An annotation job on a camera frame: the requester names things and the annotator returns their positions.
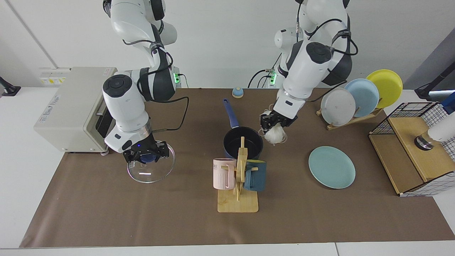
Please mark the glass lid with blue knob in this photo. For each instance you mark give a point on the glass lid with blue knob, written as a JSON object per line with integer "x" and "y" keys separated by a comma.
{"x": 149, "y": 174}

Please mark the grey plate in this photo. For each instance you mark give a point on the grey plate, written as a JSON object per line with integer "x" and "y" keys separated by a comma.
{"x": 337, "y": 106}

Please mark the pale green plate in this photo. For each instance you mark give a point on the pale green plate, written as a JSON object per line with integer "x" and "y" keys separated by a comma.
{"x": 332, "y": 167}

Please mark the wooden plate rack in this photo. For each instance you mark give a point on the wooden plate rack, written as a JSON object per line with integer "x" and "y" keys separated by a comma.
{"x": 350, "y": 121}

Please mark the light blue plate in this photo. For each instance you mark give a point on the light blue plate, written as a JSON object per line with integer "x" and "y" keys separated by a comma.
{"x": 366, "y": 94}

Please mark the yellow plate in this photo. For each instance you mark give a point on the yellow plate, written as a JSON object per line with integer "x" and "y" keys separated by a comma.
{"x": 389, "y": 83}

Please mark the small blue round thing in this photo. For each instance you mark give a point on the small blue round thing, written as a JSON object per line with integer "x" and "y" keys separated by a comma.
{"x": 237, "y": 93}

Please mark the dark teal cup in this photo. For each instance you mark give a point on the dark teal cup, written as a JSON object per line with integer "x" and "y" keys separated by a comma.
{"x": 256, "y": 177}

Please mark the brown table cloth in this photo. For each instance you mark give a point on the brown table cloth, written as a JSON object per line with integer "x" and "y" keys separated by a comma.
{"x": 142, "y": 213}

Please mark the pink ribbed cup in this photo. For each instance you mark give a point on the pink ribbed cup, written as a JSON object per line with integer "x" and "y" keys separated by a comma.
{"x": 222, "y": 176}

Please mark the pale toaster oven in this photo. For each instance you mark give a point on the pale toaster oven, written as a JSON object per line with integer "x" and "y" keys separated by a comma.
{"x": 71, "y": 113}

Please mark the wooden cup stand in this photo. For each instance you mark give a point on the wooden cup stand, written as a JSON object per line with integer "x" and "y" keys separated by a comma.
{"x": 238, "y": 202}

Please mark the black stand with silver tube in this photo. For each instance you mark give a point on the black stand with silver tube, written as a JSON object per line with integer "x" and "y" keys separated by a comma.
{"x": 432, "y": 87}

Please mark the white tube with dark cap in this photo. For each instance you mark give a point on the white tube with dark cap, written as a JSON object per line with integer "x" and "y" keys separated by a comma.
{"x": 442, "y": 129}

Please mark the white wall socket strip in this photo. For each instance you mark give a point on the white wall socket strip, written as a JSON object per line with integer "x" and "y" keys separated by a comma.
{"x": 53, "y": 76}

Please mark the black clamp mount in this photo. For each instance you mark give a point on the black clamp mount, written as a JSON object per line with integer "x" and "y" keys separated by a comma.
{"x": 9, "y": 88}

